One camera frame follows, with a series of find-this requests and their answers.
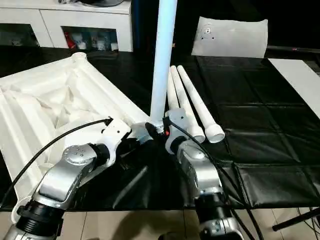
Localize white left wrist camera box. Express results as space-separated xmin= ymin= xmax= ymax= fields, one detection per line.
xmin=101 ymin=118 xmax=132 ymax=167

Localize tangled floor cables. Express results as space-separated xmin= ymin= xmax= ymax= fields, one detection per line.
xmin=297 ymin=207 xmax=320 ymax=240

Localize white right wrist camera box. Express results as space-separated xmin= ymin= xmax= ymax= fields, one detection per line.
xmin=163 ymin=108 xmax=195 ymax=153

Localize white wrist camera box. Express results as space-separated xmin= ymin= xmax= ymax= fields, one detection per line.
xmin=101 ymin=118 xmax=132 ymax=167
xmin=163 ymin=108 xmax=195 ymax=153

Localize black metal table frame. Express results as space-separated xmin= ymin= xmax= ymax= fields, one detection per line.
xmin=272 ymin=206 xmax=320 ymax=232

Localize white flat board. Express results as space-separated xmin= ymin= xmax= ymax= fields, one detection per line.
xmin=267 ymin=57 xmax=320 ymax=118

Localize white plastic table leg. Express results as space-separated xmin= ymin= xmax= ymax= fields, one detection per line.
xmin=165 ymin=74 xmax=179 ymax=112
xmin=149 ymin=0 xmax=179 ymax=135
xmin=169 ymin=64 xmax=206 ymax=144
xmin=176 ymin=64 xmax=226 ymax=144

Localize white cabinet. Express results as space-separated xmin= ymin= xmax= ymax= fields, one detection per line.
xmin=0 ymin=0 xmax=133 ymax=53

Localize white plastic table top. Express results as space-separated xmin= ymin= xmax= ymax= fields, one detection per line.
xmin=0 ymin=51 xmax=151 ymax=223

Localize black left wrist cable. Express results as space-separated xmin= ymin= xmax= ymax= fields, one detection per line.
xmin=0 ymin=117 xmax=113 ymax=208

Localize black mat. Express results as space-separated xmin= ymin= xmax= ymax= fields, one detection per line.
xmin=0 ymin=46 xmax=320 ymax=211

